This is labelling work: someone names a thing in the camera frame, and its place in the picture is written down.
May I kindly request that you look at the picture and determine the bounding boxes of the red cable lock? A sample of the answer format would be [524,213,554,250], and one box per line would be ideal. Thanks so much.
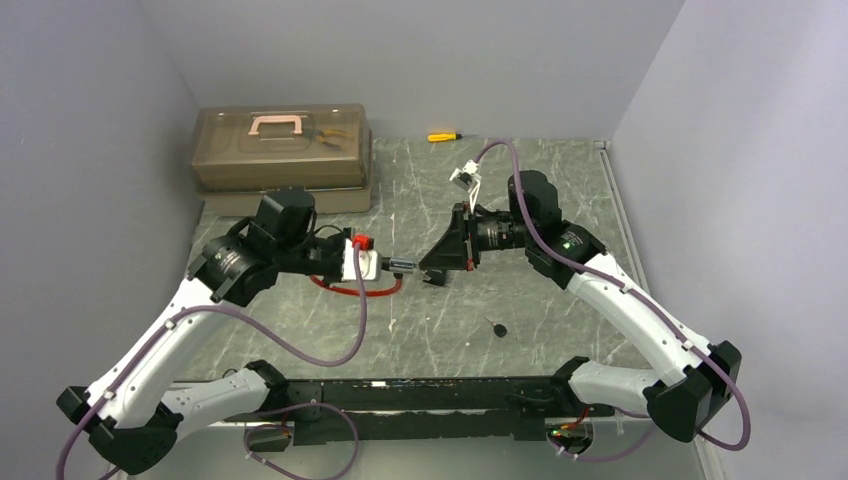
[309,257,417,297]

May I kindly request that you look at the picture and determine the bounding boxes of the black padlock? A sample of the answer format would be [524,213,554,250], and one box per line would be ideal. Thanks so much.
[422,269,448,287]

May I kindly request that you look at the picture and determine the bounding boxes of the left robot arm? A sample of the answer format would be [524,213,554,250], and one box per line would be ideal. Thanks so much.
[57,188,380,475]

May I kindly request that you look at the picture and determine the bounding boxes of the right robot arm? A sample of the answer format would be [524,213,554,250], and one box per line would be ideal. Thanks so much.
[419,169,741,442]

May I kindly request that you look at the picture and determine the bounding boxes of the black head key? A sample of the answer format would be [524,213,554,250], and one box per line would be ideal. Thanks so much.
[485,317,508,338]

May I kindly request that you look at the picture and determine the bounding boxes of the brown translucent plastic toolbox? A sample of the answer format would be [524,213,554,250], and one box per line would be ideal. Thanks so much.
[191,103,375,217]

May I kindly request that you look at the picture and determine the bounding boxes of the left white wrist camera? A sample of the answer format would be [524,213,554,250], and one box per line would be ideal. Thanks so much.
[341,234,383,282]

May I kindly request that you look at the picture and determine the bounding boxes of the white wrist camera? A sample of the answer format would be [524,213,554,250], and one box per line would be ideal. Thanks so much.
[449,159,482,210]
[341,234,383,282]

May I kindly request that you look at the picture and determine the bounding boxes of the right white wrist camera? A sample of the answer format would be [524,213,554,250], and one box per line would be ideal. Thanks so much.
[449,159,482,210]

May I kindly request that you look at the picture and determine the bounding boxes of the yellow handled screwdriver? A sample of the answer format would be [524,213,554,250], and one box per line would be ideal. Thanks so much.
[427,132,463,143]

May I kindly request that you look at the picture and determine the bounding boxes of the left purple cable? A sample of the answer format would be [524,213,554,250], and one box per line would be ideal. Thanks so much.
[54,245,369,480]

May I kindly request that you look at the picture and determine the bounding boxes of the purple cable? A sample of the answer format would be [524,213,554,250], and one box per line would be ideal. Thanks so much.
[54,245,369,480]
[471,139,752,464]

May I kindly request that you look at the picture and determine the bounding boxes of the yellow handled pliers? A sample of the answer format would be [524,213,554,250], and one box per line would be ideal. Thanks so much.
[313,129,355,150]

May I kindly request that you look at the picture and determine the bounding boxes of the pink toolbox handle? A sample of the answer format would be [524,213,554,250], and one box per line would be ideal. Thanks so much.
[248,114,303,137]

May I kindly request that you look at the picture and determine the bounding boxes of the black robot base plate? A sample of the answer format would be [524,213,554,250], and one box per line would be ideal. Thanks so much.
[231,376,613,446]

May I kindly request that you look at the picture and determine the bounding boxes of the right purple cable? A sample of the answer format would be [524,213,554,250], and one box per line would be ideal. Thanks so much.
[471,139,752,464]

